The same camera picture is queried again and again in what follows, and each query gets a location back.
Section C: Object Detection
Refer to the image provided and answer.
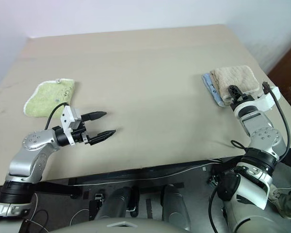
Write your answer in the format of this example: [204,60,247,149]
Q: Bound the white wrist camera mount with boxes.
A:
[60,105,82,147]
[233,86,281,117]

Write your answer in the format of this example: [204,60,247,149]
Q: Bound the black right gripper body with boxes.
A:
[230,93,256,107]

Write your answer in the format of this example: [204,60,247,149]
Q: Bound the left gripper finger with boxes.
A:
[88,129,117,146]
[81,111,108,122]

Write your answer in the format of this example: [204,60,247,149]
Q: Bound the folded light green towel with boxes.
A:
[22,78,76,118]

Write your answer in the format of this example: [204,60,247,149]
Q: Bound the dark grey robot leg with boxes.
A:
[95,187,139,222]
[161,183,193,232]

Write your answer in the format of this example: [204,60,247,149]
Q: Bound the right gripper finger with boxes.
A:
[228,84,244,100]

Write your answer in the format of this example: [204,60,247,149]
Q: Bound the long white cable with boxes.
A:
[67,162,220,188]

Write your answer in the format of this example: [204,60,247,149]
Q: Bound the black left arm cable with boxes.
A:
[44,102,70,131]

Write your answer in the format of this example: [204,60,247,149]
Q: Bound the beige towel white trim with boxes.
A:
[209,65,262,103]

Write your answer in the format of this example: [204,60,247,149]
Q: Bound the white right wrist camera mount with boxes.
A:
[233,86,281,117]

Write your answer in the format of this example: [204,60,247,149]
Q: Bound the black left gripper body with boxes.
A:
[72,120,93,147]

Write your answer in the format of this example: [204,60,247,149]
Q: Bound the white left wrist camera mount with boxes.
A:
[60,105,82,147]

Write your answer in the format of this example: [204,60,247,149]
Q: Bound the white floor cable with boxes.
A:
[23,193,49,233]

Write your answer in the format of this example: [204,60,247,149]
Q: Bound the grey robot torso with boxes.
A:
[48,216,191,233]

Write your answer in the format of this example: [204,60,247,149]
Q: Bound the black metal table frame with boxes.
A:
[0,157,242,200]

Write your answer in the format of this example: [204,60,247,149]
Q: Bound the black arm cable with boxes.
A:
[44,102,70,131]
[229,82,291,164]

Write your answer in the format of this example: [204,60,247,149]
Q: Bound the folded light blue towel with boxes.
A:
[201,72,226,108]

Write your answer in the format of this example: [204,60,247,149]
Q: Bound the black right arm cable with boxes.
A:
[229,82,291,164]

